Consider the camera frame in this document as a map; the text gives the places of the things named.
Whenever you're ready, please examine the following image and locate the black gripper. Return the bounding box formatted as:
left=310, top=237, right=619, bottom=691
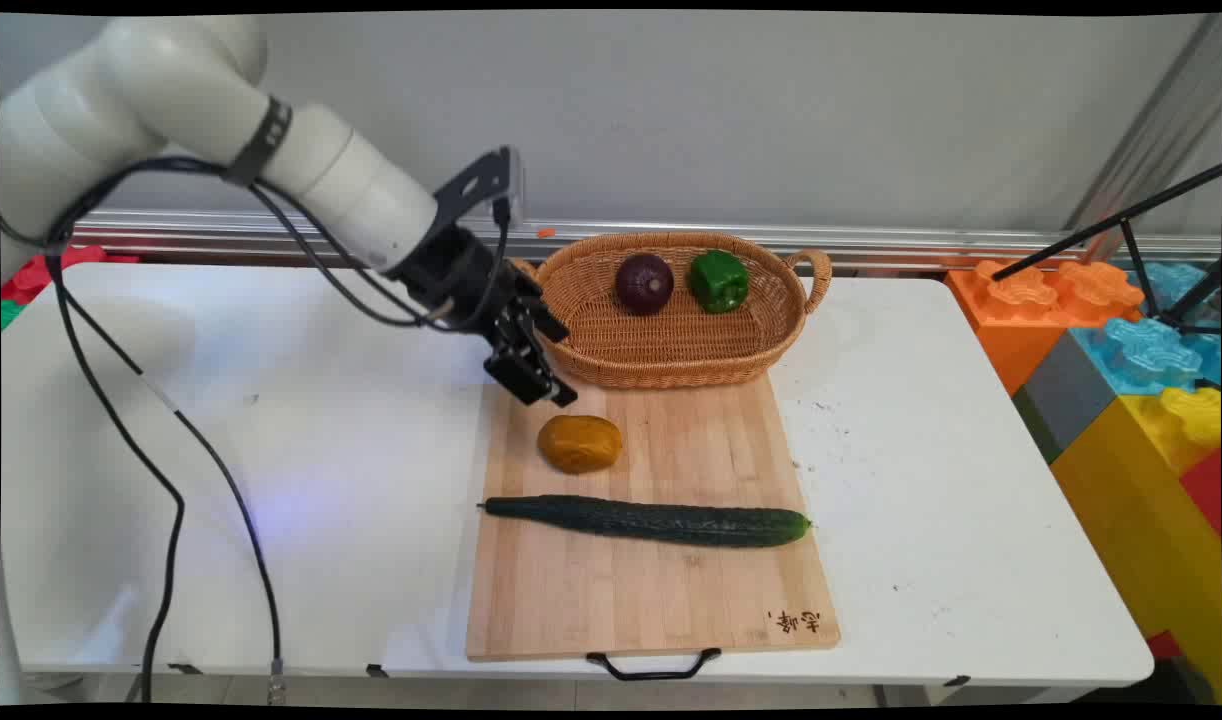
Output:
left=386, top=226, right=579, bottom=407

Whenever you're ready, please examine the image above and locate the brown potato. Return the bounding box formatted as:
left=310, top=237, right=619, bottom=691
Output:
left=537, top=414, right=624, bottom=475

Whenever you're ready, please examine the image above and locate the purple red onion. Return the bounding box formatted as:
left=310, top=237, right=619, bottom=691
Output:
left=614, top=252, right=675, bottom=317

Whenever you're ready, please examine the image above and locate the woven wicker basket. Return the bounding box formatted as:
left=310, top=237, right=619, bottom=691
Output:
left=512, top=232, right=833, bottom=390

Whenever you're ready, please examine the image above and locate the green bell pepper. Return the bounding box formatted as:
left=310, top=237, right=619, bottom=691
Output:
left=688, top=249, right=750, bottom=315

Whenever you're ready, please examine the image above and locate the long dark green cucumber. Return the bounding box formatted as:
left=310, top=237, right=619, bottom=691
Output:
left=478, top=494, right=813, bottom=548

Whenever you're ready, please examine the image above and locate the wooden cutting board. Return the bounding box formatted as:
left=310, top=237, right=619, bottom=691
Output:
left=465, top=370, right=841, bottom=663

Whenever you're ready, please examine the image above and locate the red giant building block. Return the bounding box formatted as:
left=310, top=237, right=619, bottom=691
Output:
left=1, top=246, right=140, bottom=305

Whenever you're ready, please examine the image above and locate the orange giant building block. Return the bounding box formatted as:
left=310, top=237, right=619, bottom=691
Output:
left=945, top=259, right=1146, bottom=397

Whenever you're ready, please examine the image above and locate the grey giant building block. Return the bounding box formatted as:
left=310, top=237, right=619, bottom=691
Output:
left=1011, top=328, right=1118, bottom=465

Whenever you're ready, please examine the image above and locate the blue giant building block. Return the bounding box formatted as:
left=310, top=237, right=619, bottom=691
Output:
left=1069, top=262, right=1222, bottom=397

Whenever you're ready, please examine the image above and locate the black tripod stand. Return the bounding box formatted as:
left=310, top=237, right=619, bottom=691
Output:
left=991, top=164, right=1222, bottom=335

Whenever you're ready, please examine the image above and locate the yellow giant building block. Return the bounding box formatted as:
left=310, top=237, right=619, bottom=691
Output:
left=1051, top=386, right=1222, bottom=701

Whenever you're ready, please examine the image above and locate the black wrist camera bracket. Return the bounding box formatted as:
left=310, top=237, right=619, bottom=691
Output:
left=433, top=146, right=524, bottom=227

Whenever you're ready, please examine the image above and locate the aluminium wall rail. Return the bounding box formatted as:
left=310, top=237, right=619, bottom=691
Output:
left=71, top=208, right=1222, bottom=271

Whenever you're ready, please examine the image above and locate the black metal board handle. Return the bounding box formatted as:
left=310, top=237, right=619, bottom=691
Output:
left=585, top=648, right=722, bottom=683

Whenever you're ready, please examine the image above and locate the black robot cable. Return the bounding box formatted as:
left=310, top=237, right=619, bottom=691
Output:
left=1, top=155, right=512, bottom=705

